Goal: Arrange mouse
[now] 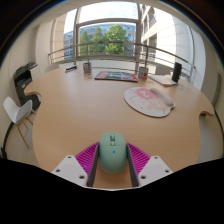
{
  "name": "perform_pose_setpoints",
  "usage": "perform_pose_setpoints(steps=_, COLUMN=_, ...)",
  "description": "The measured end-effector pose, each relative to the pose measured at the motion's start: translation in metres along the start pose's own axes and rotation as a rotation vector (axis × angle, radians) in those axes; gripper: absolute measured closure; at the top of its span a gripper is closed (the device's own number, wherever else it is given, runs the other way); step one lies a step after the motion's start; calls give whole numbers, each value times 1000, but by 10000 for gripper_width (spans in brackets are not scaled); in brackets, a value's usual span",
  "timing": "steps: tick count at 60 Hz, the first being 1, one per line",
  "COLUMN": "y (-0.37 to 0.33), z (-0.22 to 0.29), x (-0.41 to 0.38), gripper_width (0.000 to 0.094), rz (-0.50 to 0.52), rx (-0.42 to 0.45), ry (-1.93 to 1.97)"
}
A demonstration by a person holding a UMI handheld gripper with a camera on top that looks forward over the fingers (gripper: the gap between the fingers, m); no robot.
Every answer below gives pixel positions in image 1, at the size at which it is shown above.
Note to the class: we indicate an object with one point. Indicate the white chair with wooden legs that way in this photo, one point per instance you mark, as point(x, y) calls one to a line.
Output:
point(15, 111)

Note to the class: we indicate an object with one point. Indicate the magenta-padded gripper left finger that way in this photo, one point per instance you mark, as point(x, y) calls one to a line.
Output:
point(68, 168)

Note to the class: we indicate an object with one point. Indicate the small dark blue stapler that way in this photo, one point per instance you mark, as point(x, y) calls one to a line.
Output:
point(71, 69)

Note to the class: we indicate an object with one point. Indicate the printed drink can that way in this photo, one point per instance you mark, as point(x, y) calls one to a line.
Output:
point(87, 68)

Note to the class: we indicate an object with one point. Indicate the round pink white mouse pad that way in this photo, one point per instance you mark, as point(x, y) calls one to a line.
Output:
point(145, 101)

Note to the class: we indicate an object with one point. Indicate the metal balcony railing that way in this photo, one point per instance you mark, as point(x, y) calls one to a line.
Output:
point(110, 43)

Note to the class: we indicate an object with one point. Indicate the black office printer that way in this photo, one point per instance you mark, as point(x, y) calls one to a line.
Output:
point(23, 83)

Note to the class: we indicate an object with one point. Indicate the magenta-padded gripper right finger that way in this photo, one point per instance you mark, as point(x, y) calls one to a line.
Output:
point(155, 168)

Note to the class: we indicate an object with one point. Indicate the black cylindrical speaker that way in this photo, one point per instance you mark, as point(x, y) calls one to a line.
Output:
point(177, 71)

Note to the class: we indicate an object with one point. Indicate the white mug with red print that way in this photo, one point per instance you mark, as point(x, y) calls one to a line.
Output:
point(143, 72)

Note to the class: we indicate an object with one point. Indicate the grey-green door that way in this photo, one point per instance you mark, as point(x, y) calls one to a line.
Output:
point(217, 88)

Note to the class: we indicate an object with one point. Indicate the red and grey magazine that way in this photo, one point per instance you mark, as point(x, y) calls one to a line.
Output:
point(115, 76)

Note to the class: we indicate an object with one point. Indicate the mint green computer mouse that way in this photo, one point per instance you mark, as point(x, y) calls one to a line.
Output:
point(113, 155)

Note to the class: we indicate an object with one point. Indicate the light blue book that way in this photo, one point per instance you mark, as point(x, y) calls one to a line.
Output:
point(161, 80)

